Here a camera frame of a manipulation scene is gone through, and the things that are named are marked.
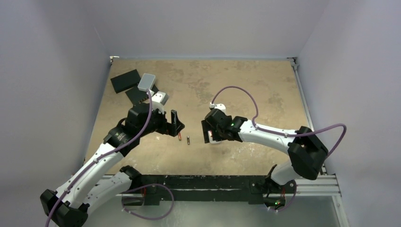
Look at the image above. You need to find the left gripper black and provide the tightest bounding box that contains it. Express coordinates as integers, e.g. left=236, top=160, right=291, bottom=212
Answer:
left=138, top=104, right=183, bottom=137

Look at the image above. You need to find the white red remote control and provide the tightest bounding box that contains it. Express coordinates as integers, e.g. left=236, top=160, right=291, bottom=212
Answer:
left=208, top=130, right=222, bottom=145

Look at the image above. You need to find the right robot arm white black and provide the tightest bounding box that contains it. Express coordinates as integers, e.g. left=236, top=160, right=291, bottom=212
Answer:
left=201, top=108, right=329, bottom=192

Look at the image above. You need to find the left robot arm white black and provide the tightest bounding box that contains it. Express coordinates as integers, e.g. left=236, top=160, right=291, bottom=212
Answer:
left=40, top=104, right=185, bottom=227

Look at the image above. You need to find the black box with slots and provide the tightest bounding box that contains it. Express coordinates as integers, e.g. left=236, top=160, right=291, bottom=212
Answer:
left=125, top=84, right=148, bottom=106

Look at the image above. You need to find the translucent grey plastic case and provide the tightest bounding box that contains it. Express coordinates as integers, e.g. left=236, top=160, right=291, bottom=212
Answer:
left=137, top=73, right=156, bottom=92

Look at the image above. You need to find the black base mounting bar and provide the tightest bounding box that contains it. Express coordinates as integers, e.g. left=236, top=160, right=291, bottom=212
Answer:
left=131, top=175, right=296, bottom=205

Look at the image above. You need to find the black box upper left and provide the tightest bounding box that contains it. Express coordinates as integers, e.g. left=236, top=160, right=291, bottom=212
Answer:
left=110, top=69, right=141, bottom=94

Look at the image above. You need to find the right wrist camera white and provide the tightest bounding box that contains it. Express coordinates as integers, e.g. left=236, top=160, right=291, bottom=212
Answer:
left=209, top=103, right=226, bottom=114

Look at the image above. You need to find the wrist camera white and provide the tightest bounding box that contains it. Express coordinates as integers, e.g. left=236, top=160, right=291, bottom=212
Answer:
left=151, top=91, right=169, bottom=114
left=209, top=103, right=226, bottom=114

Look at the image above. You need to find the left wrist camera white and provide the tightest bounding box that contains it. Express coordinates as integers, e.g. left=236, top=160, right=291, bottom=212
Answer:
left=151, top=91, right=169, bottom=114

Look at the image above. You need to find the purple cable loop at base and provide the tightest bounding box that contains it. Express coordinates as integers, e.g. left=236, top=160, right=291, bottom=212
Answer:
left=121, top=183, right=175, bottom=220

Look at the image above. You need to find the aluminium frame rail right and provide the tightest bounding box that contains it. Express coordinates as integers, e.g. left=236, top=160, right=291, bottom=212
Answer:
left=287, top=57, right=341, bottom=197

